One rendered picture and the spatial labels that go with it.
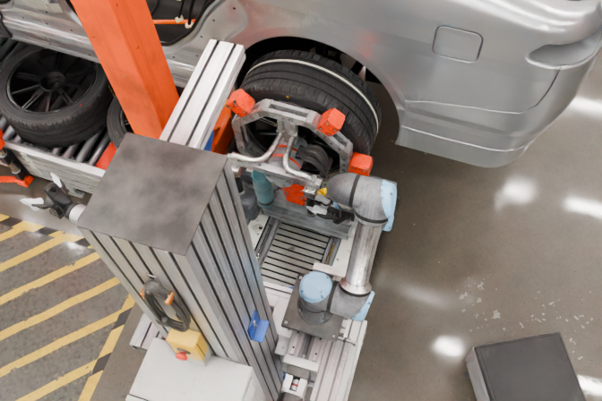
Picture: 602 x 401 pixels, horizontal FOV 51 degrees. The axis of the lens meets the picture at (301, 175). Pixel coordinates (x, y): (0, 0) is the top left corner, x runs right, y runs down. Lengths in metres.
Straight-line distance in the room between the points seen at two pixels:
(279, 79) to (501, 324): 1.71
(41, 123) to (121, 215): 2.35
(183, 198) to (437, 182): 2.55
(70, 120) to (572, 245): 2.81
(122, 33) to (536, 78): 1.44
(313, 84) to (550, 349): 1.57
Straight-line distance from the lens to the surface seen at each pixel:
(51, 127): 3.66
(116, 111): 3.55
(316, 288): 2.27
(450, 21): 2.29
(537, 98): 2.52
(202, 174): 1.36
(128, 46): 2.17
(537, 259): 3.62
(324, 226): 3.35
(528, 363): 3.03
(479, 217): 3.65
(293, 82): 2.59
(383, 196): 2.06
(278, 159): 2.68
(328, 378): 2.49
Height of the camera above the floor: 3.16
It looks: 58 degrees down
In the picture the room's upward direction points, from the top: 6 degrees counter-clockwise
